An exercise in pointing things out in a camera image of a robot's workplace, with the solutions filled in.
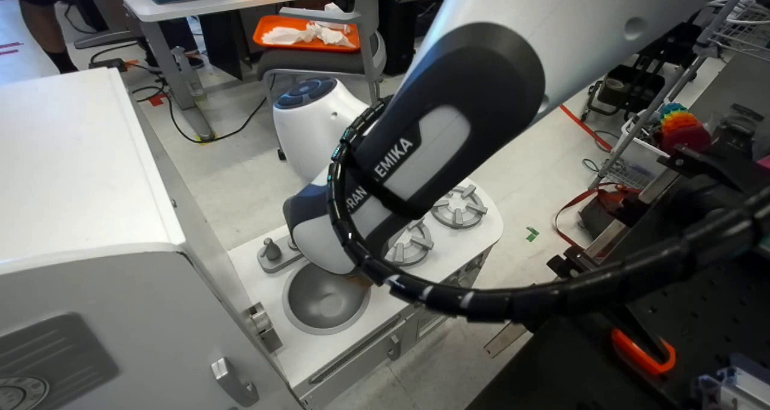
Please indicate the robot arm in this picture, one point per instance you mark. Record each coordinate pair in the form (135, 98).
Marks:
(481, 13)

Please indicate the toy kitchen sink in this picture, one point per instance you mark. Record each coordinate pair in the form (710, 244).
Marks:
(322, 305)

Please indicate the grey toy stove burner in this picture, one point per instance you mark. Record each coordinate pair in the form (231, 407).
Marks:
(460, 208)
(415, 244)

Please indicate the grey toy kitchen tap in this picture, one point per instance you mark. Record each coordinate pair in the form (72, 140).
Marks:
(271, 252)

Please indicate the grey office chair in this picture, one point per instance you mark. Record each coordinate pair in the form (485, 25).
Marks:
(325, 61)

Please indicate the black computer tower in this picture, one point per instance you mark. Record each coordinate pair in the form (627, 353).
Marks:
(397, 31)

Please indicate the white crumpled paper towels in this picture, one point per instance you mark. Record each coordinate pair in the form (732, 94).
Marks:
(307, 34)

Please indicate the grey toy kitchen door latch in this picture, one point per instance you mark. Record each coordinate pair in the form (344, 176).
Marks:
(264, 326)

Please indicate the orange tray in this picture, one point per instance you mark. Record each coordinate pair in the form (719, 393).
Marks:
(271, 28)

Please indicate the white desk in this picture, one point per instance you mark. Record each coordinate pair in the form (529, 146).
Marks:
(198, 4)

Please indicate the black cart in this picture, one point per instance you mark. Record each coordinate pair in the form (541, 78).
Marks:
(628, 85)

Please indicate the orange clamp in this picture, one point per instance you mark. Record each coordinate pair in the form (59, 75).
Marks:
(637, 356)

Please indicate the rainbow stacking toy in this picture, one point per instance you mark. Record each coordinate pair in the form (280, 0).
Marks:
(680, 127)

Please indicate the black power strip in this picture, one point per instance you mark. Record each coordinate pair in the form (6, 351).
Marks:
(108, 65)

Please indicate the white toy kitchen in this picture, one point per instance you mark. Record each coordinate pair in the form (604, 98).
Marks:
(78, 169)

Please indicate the person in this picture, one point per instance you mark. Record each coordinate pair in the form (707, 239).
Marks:
(42, 19)

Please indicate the aluminium extrusion bracket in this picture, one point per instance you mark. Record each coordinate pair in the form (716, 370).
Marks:
(734, 386)

